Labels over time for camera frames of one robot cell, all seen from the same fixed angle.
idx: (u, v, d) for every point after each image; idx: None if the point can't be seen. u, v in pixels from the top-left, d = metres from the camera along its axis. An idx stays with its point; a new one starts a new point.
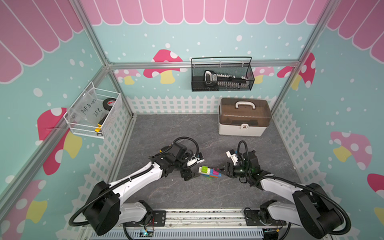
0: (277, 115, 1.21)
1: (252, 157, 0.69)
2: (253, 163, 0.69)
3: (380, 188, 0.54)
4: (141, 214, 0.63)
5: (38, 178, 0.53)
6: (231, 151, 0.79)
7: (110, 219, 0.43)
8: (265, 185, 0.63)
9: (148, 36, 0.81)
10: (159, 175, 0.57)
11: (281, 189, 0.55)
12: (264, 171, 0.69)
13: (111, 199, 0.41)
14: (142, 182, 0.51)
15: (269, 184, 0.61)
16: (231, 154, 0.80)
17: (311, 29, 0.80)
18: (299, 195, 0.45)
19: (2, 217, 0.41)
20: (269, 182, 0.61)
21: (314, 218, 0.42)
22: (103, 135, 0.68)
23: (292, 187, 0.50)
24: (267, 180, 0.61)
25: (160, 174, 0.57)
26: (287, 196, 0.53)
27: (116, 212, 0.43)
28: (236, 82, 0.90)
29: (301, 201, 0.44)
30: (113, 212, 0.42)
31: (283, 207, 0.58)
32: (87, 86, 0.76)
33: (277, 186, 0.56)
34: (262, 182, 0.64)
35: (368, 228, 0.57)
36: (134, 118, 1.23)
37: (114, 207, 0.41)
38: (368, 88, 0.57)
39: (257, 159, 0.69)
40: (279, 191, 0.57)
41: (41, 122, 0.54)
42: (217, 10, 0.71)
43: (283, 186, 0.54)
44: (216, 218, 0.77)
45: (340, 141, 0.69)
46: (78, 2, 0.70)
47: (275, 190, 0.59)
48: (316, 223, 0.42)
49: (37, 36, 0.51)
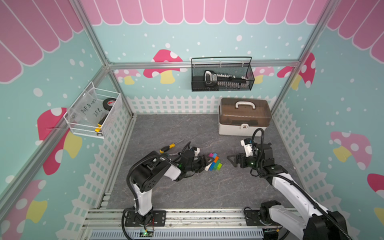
0: (277, 115, 1.21)
1: (266, 147, 0.64)
2: (266, 154, 0.64)
3: (380, 188, 0.54)
4: (148, 207, 0.65)
5: (38, 178, 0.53)
6: (246, 140, 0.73)
7: (155, 179, 0.52)
8: (277, 186, 0.58)
9: (148, 36, 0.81)
10: (176, 177, 0.71)
11: (295, 200, 0.50)
12: (279, 166, 0.62)
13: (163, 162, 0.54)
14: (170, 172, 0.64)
15: (282, 187, 0.56)
16: (245, 144, 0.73)
17: (311, 29, 0.80)
18: (314, 219, 0.41)
19: (3, 218, 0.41)
20: (283, 186, 0.55)
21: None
22: (103, 135, 0.68)
23: (310, 205, 0.45)
24: (282, 183, 0.55)
25: (176, 177, 0.72)
26: (300, 211, 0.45)
27: (160, 176, 0.54)
28: (236, 82, 0.90)
29: (316, 227, 0.40)
30: (159, 176, 0.53)
31: (287, 215, 0.57)
32: (87, 86, 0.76)
33: (292, 194, 0.51)
34: (274, 179, 0.58)
35: (368, 228, 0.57)
36: (134, 118, 1.23)
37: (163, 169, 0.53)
38: (368, 87, 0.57)
39: (271, 151, 0.64)
40: (291, 200, 0.52)
41: (41, 122, 0.54)
42: (217, 10, 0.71)
43: (299, 198, 0.48)
44: (216, 218, 0.77)
45: (340, 141, 0.68)
46: (78, 2, 0.70)
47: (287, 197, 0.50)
48: None
49: (36, 36, 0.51)
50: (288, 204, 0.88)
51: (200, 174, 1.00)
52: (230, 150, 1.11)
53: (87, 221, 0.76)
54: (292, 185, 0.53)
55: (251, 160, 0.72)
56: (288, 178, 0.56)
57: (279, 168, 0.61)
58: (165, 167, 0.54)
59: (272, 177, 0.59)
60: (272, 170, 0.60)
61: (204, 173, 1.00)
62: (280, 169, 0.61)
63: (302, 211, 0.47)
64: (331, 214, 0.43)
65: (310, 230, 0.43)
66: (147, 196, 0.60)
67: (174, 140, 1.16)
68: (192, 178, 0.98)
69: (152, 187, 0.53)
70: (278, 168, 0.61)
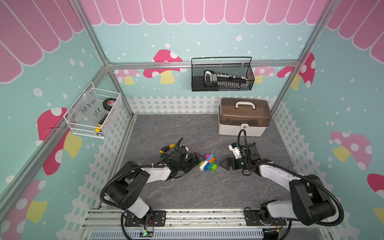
0: (277, 115, 1.21)
1: (251, 145, 0.72)
2: (252, 150, 0.72)
3: (380, 188, 0.54)
4: (144, 209, 0.64)
5: (38, 178, 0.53)
6: (233, 145, 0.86)
7: (134, 194, 0.47)
8: (265, 172, 0.63)
9: (148, 36, 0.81)
10: (166, 177, 0.66)
11: (279, 177, 0.55)
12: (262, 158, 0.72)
13: (141, 174, 0.48)
14: (156, 175, 0.59)
15: (268, 172, 0.61)
16: (232, 147, 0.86)
17: (311, 29, 0.80)
18: (296, 184, 0.46)
19: (3, 217, 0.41)
20: (269, 170, 0.61)
21: (307, 207, 0.43)
22: (103, 135, 0.68)
23: (289, 175, 0.51)
24: (267, 167, 0.62)
25: (168, 175, 0.66)
26: (285, 184, 0.53)
27: (139, 189, 0.48)
28: (236, 82, 0.90)
29: (298, 190, 0.45)
30: (138, 189, 0.48)
31: (280, 202, 0.59)
32: (87, 86, 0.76)
33: (276, 173, 0.57)
34: (262, 168, 0.64)
35: (368, 227, 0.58)
36: (134, 118, 1.23)
37: (141, 181, 0.47)
38: (368, 87, 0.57)
39: (255, 148, 0.73)
40: (277, 178, 0.57)
41: (41, 122, 0.54)
42: (217, 10, 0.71)
43: (281, 174, 0.54)
44: (216, 218, 0.77)
45: (340, 141, 0.68)
46: (78, 2, 0.70)
47: (274, 178, 0.59)
48: (307, 210, 0.43)
49: (37, 36, 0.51)
50: None
51: (200, 174, 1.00)
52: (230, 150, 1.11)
53: (87, 221, 0.76)
54: (275, 167, 0.59)
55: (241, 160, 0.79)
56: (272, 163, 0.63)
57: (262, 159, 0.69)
58: (142, 179, 0.47)
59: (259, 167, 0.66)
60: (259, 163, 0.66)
61: (204, 173, 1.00)
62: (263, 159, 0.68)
63: (287, 182, 0.51)
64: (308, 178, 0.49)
65: (294, 195, 0.46)
66: (137, 202, 0.56)
67: (174, 140, 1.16)
68: (192, 178, 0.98)
69: (134, 202, 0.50)
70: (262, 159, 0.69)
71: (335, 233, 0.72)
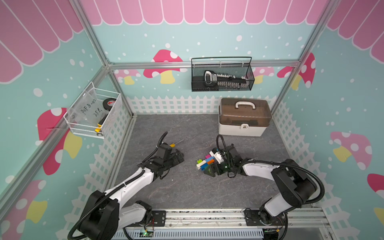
0: (277, 115, 1.21)
1: (230, 148, 0.74)
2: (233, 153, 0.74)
3: (380, 189, 0.54)
4: (140, 212, 0.62)
5: (38, 178, 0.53)
6: (214, 150, 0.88)
7: (109, 226, 0.42)
8: (249, 171, 0.66)
9: (148, 36, 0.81)
10: (151, 179, 0.59)
11: (261, 170, 0.58)
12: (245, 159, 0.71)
13: (108, 204, 0.42)
14: (136, 186, 0.52)
15: (250, 169, 0.64)
16: (213, 153, 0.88)
17: (311, 29, 0.80)
18: (276, 172, 0.49)
19: (2, 217, 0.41)
20: (250, 167, 0.64)
21: (292, 190, 0.46)
22: (103, 135, 0.68)
23: (270, 166, 0.54)
24: (249, 165, 0.64)
25: (152, 178, 0.60)
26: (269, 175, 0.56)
27: (114, 218, 0.43)
28: (236, 82, 0.90)
29: (280, 176, 0.48)
30: (113, 218, 0.42)
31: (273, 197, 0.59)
32: (87, 86, 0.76)
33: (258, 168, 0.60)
34: (244, 167, 0.67)
35: (368, 228, 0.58)
36: (134, 118, 1.23)
37: (112, 213, 0.41)
38: (368, 87, 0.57)
39: (235, 150, 0.75)
40: (260, 173, 0.60)
41: (41, 122, 0.54)
42: (217, 10, 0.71)
43: (262, 167, 0.57)
44: (216, 218, 0.77)
45: (340, 141, 0.69)
46: (78, 2, 0.70)
47: (257, 173, 0.62)
48: (293, 194, 0.46)
49: (37, 36, 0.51)
50: None
51: (200, 174, 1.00)
52: None
53: None
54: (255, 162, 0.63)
55: (224, 164, 0.80)
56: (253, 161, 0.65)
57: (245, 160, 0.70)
58: (112, 210, 0.41)
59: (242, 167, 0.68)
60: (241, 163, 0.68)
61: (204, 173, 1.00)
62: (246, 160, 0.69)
63: (270, 173, 0.54)
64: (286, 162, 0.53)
65: (280, 183, 0.49)
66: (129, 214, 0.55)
67: (174, 140, 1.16)
68: (192, 178, 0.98)
69: (115, 230, 0.45)
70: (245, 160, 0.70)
71: (335, 233, 0.72)
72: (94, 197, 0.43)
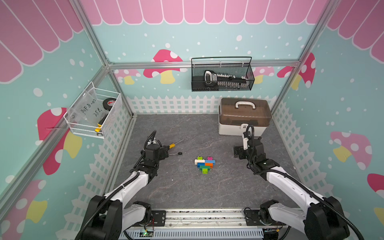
0: (277, 115, 1.21)
1: (258, 144, 0.63)
2: (258, 150, 0.64)
3: (380, 189, 0.54)
4: (141, 212, 0.63)
5: (38, 178, 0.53)
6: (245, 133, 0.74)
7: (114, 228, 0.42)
8: (273, 180, 0.58)
9: (148, 36, 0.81)
10: (146, 181, 0.61)
11: (291, 191, 0.50)
12: (271, 162, 0.62)
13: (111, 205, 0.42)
14: (134, 188, 0.54)
15: (278, 181, 0.56)
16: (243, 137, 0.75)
17: (311, 29, 0.80)
18: (314, 209, 0.41)
19: (3, 217, 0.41)
20: (278, 180, 0.55)
21: (325, 234, 0.40)
22: (103, 135, 0.68)
23: (306, 195, 0.46)
24: (277, 177, 0.55)
25: (147, 179, 0.61)
26: (298, 201, 0.49)
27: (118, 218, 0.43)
28: (236, 82, 0.90)
29: (317, 216, 0.40)
30: (117, 218, 0.43)
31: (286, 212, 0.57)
32: (87, 86, 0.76)
33: (288, 187, 0.51)
34: (268, 174, 0.59)
35: (368, 227, 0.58)
36: (134, 118, 1.23)
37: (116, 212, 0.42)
38: (368, 87, 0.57)
39: (262, 147, 0.64)
40: (288, 192, 0.52)
41: (41, 122, 0.54)
42: (217, 10, 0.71)
43: (295, 189, 0.49)
44: (216, 218, 0.77)
45: (340, 141, 0.69)
46: (78, 2, 0.70)
47: (283, 189, 0.54)
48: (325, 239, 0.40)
49: (37, 36, 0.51)
50: (288, 204, 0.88)
51: (200, 174, 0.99)
52: (230, 149, 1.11)
53: None
54: (286, 178, 0.53)
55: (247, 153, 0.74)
56: (281, 171, 0.57)
57: (270, 163, 0.61)
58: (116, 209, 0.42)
59: (266, 172, 0.60)
60: (264, 166, 0.61)
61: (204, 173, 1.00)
62: (272, 163, 0.61)
63: (300, 201, 0.47)
64: (328, 201, 0.45)
65: (312, 220, 0.42)
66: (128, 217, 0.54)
67: (174, 140, 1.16)
68: (192, 178, 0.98)
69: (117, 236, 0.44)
70: (270, 163, 0.61)
71: None
72: (95, 202, 0.43)
